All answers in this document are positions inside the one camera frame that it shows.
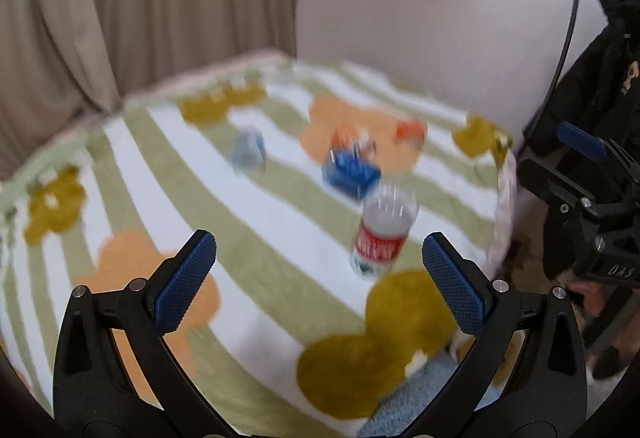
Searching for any thin black cable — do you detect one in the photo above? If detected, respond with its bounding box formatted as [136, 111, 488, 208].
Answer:
[522, 0, 640, 139]

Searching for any light blue cup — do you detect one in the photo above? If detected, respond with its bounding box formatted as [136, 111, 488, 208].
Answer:
[229, 125, 268, 173]

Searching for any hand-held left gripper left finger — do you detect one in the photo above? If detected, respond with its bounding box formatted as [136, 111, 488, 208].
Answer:
[52, 229, 227, 438]

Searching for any beige curtain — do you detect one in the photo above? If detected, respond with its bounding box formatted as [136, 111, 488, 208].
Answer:
[0, 0, 299, 181]

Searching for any black jacket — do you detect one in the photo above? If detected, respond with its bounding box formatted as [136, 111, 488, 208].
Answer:
[522, 0, 640, 169]

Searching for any light blue fluffy towel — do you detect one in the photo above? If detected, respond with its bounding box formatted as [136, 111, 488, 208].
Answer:
[357, 349, 483, 438]

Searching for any green striped floral blanket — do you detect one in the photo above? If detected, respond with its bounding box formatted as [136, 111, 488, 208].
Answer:
[0, 49, 518, 438]

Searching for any clear plastic bottle red label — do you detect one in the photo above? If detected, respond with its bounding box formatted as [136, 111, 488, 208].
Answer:
[348, 182, 420, 280]

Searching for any blue box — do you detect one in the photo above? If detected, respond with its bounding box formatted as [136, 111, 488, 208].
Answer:
[321, 138, 382, 200]

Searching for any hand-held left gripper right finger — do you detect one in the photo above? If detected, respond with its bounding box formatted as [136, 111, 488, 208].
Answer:
[400, 231, 589, 438]

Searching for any orange-capped clear container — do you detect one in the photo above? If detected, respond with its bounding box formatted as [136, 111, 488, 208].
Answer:
[394, 119, 427, 161]

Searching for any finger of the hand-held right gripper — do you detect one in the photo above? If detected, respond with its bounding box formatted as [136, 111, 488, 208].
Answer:
[556, 121, 640, 179]
[516, 157, 598, 221]

